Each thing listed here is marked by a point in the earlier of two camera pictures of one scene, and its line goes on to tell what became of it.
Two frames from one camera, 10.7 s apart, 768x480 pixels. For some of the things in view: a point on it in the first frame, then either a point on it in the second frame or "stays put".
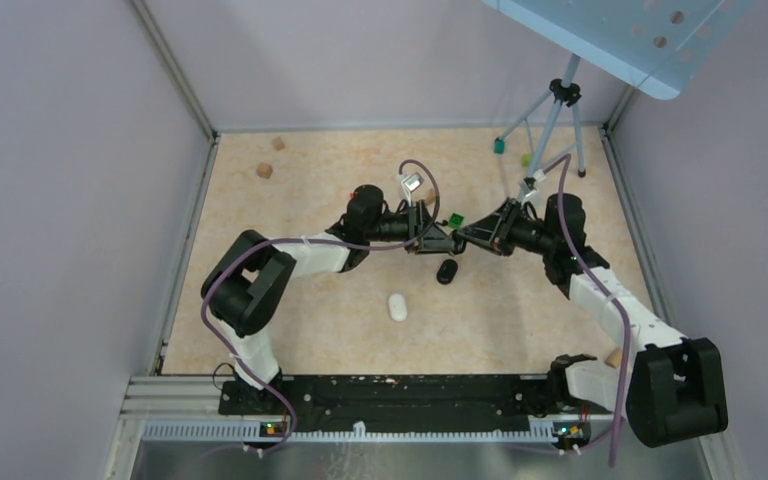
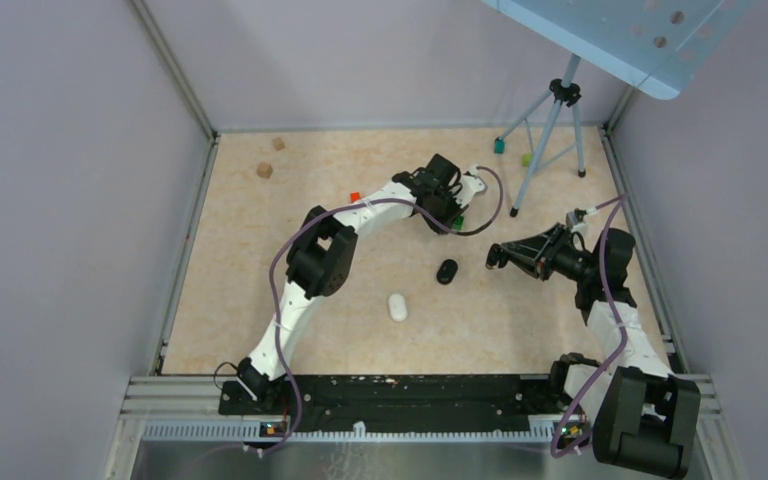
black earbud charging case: [447, 271] stays put
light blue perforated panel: [657, 45] stays put
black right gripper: [506, 214] to [553, 240]
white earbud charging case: [397, 307] stays put
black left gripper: [433, 246] to [456, 210]
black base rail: [424, 402] stays put
